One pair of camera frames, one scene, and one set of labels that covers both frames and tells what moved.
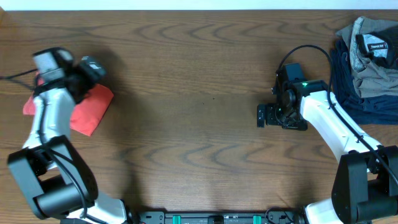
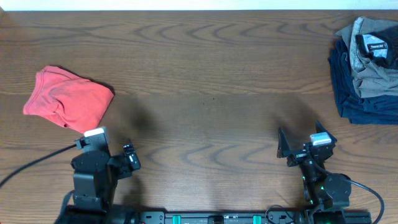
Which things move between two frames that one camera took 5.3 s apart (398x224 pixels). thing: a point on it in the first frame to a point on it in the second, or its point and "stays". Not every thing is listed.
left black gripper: [97, 65] to [121, 162]
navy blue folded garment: [375, 111] stays
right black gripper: [300, 124] to [284, 147]
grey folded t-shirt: [369, 79] stays
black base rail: [221, 217] stays
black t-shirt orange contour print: [381, 46] stays
